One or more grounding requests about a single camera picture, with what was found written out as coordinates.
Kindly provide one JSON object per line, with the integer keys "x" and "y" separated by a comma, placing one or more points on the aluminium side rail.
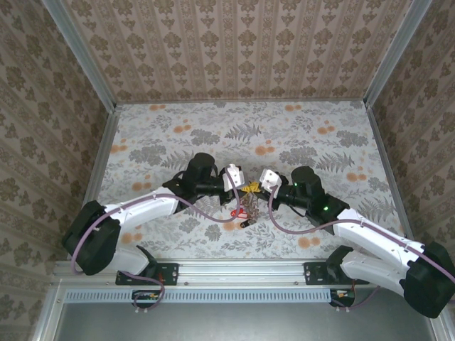
{"x": 105, "y": 167}
{"x": 382, "y": 149}

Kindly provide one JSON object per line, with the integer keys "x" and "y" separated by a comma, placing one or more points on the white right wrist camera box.
{"x": 270, "y": 179}

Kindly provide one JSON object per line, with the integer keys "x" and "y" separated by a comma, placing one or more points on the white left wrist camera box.
{"x": 232, "y": 175}

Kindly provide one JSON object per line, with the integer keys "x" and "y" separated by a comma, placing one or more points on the metal disc with split rings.
{"x": 253, "y": 207}

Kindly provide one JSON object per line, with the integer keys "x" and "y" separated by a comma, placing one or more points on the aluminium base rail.
{"x": 241, "y": 271}

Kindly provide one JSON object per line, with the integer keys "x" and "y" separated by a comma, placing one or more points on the aluminium frame post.
{"x": 81, "y": 57}
{"x": 394, "y": 53}

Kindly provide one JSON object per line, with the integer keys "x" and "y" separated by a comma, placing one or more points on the key with black tag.
{"x": 245, "y": 224}

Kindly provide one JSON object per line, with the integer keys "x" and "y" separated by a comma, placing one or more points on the floral tablecloth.
{"x": 249, "y": 120}

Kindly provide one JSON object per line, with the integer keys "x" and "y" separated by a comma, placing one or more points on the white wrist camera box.
{"x": 270, "y": 179}
{"x": 232, "y": 175}

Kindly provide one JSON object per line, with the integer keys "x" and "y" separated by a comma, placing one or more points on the aluminium back rail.
{"x": 241, "y": 102}

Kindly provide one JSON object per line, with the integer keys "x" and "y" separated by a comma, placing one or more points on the grey metal panel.
{"x": 231, "y": 323}

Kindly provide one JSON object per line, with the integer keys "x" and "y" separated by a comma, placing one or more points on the black connector box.
{"x": 343, "y": 295}
{"x": 145, "y": 296}

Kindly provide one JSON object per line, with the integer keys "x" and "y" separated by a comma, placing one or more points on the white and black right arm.
{"x": 373, "y": 234}

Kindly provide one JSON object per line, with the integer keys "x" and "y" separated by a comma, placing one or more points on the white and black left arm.
{"x": 142, "y": 209}

